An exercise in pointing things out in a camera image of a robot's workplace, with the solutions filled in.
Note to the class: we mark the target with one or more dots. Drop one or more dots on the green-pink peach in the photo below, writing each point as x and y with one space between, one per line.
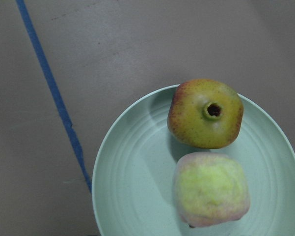
210 188

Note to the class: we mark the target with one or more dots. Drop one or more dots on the green plate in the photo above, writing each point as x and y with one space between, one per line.
132 184

